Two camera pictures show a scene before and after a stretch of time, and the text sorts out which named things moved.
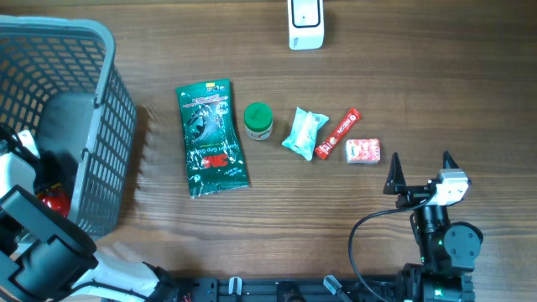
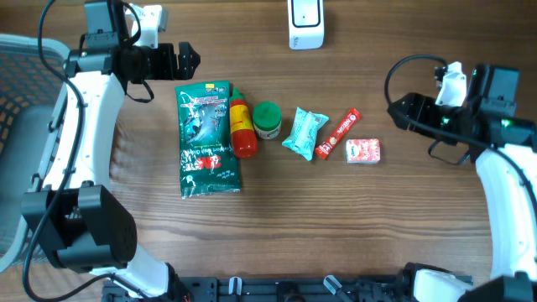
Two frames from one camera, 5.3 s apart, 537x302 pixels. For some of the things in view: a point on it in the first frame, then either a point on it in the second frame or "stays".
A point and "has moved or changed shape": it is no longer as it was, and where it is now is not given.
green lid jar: x=258 y=119 has moved or changed shape
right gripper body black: x=414 y=195 -> x=424 y=109
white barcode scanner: x=305 y=24 stays
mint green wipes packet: x=304 y=134 stays
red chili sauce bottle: x=57 y=198 has moved or changed shape
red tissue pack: x=362 y=151 stays
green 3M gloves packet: x=214 y=154 has moved or changed shape
